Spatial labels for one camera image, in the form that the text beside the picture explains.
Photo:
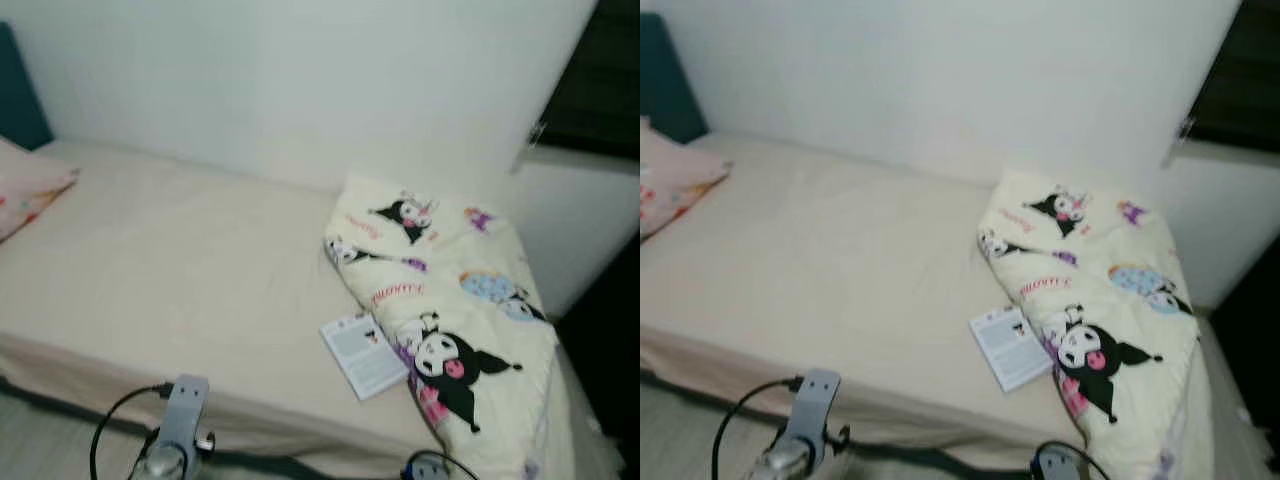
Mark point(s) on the white printed booklet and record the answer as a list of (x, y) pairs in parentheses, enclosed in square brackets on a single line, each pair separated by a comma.
[(1008, 348), (360, 355)]

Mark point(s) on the cream sheeted bed mattress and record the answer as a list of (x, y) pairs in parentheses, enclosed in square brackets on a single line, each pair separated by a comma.
[(850, 240), (180, 250)]

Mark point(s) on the cream cartoon print quilt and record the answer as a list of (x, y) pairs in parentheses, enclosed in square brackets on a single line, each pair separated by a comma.
[(1100, 290), (450, 300)]

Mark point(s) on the pink patterned pillow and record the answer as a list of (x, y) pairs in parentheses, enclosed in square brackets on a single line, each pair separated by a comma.
[(30, 185), (675, 180)]

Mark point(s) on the metal window latch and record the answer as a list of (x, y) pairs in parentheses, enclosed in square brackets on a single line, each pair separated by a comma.
[(1186, 128), (537, 132)]

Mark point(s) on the dark window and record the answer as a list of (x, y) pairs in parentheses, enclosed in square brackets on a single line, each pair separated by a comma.
[(600, 80), (1240, 80)]

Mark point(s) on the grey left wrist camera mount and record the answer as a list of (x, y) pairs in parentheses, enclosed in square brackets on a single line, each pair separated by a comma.
[(815, 400), (185, 410)]

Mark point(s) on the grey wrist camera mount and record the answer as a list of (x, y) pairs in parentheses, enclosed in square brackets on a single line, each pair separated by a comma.
[(428, 470), (1055, 465), (185, 410), (815, 400)]

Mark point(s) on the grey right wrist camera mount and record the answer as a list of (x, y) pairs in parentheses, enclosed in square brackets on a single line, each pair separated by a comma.
[(1055, 465), (428, 470)]

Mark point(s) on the teal bed frame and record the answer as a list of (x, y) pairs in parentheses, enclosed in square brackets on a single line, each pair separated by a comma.
[(665, 80), (20, 100)]

